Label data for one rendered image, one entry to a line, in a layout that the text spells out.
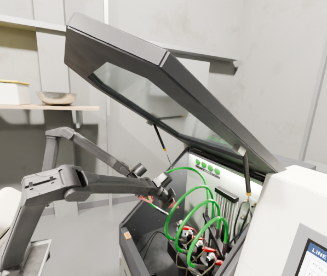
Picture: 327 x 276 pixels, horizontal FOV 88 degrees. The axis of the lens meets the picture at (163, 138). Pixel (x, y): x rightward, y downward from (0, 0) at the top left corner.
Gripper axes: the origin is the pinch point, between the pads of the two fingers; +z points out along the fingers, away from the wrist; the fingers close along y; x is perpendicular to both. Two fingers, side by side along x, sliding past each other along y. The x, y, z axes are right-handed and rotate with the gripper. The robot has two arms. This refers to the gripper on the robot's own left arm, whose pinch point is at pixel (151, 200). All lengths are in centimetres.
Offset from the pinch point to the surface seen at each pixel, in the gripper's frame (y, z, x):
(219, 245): -6.4, 38.2, -14.6
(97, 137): 143, -114, 61
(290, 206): -33, 28, -49
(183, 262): -6.2, 33.9, 5.8
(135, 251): -2.8, 14.8, 25.6
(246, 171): -31, 12, -47
